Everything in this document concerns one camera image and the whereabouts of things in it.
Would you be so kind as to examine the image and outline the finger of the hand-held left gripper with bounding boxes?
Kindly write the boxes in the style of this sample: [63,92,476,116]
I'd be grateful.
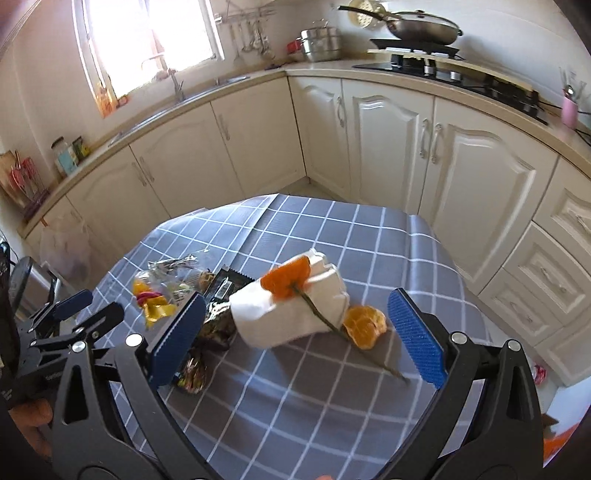
[28,302,126,370]
[28,289,94,334]

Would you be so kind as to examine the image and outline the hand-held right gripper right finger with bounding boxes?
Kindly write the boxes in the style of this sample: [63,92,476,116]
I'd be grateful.
[378,287,546,472]

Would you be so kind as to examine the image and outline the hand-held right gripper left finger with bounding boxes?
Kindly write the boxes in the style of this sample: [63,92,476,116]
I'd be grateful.
[52,292,218,468]

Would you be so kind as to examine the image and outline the brown gold candy wrapper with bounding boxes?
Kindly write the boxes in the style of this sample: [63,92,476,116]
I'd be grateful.
[173,346,208,395]

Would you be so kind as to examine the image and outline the yellow candy wrapper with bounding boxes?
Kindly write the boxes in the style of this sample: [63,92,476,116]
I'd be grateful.
[133,279,178,329]

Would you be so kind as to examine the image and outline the dark patterned snack wrapper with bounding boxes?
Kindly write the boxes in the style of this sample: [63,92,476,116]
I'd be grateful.
[196,300,238,352]

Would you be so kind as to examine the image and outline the curled orange peel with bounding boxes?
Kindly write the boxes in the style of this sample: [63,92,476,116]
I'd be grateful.
[342,305,387,349]

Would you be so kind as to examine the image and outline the clear crinkled plastic wrapper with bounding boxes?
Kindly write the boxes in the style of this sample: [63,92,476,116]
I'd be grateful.
[148,255,215,296]

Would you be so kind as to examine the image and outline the black snack wrapper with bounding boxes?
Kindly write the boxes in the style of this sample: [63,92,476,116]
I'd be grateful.
[203,267,254,306]

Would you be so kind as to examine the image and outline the white paper tissue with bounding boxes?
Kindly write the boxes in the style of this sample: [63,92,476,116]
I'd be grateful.
[229,248,350,348]

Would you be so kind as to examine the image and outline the orange flower with stem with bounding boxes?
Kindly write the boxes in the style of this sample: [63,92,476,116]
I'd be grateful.
[261,256,409,384]

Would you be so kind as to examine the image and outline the person's left hand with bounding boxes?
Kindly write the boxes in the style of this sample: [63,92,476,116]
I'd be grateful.
[8,399,53,460]

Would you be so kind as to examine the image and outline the stainless steel bin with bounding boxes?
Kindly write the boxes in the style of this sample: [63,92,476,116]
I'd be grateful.
[9,256,61,319]

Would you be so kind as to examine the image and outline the grey checked tablecloth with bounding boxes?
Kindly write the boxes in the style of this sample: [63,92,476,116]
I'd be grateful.
[69,194,468,480]

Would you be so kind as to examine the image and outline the red dish rack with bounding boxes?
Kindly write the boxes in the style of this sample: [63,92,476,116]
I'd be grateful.
[0,150,51,217]

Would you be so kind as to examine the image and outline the glass jar with blue label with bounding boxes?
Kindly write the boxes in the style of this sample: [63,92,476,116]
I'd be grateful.
[52,137,79,178]

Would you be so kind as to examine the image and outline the cream kitchen cabinets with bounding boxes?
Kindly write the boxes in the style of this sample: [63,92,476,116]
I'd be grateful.
[23,76,591,388]

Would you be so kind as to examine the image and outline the orange package at window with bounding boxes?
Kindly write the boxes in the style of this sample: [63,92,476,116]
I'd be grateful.
[95,85,116,116]

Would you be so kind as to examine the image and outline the steel faucet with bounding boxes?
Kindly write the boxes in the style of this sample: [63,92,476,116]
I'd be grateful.
[164,68,185,102]

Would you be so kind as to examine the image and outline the black gas stove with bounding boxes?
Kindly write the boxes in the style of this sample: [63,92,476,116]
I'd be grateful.
[353,52,550,125]

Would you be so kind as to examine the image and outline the pink utensil holder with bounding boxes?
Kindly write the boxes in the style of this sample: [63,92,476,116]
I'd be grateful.
[558,69,585,127]

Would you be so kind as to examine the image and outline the kitchen window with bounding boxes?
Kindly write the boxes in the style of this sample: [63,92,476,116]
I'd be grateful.
[83,0,227,100]

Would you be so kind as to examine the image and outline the black frying pan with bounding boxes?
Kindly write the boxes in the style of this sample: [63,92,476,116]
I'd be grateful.
[368,37,460,58]

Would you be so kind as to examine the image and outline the steel stock pot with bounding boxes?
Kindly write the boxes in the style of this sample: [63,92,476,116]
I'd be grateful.
[300,27,343,63]

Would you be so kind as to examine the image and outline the steel wok with lid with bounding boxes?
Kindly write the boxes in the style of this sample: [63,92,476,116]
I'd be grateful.
[339,4,464,45]

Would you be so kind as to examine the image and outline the hanging utensil rack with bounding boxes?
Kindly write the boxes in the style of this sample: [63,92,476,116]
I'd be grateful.
[217,7,278,63]

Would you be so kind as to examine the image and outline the cream perforated steamer plate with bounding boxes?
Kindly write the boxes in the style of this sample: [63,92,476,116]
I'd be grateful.
[346,0,393,31]

